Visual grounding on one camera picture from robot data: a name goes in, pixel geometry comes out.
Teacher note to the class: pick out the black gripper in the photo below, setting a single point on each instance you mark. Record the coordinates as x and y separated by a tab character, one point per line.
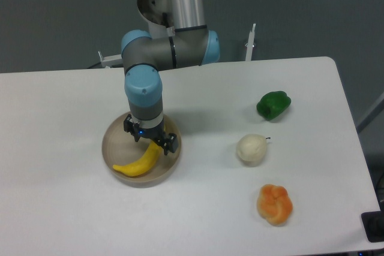
168	142

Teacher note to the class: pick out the yellow toy banana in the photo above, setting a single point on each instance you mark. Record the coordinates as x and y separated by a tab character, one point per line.
144	164

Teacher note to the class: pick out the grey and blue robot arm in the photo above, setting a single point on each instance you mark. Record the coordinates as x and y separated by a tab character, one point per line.
143	57

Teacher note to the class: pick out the beige round plate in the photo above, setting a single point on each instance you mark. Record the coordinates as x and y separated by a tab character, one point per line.
119	147

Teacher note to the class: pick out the green toy bell pepper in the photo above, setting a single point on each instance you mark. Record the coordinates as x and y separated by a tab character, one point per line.
273	104

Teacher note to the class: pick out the orange knotted bread roll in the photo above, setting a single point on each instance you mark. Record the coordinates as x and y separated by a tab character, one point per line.
274	204

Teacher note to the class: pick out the black device at table edge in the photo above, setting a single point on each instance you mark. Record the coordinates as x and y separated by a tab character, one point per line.
373	225

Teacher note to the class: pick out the left white metal bracket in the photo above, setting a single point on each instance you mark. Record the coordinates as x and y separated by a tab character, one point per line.
114	61

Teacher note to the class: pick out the white metal bracket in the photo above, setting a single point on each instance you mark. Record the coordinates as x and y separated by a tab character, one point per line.
250	43
114	61

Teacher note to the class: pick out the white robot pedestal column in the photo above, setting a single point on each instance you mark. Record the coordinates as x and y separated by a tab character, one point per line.
158	16

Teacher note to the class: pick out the right white metal bracket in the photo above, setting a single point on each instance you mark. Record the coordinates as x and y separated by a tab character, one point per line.
250	43

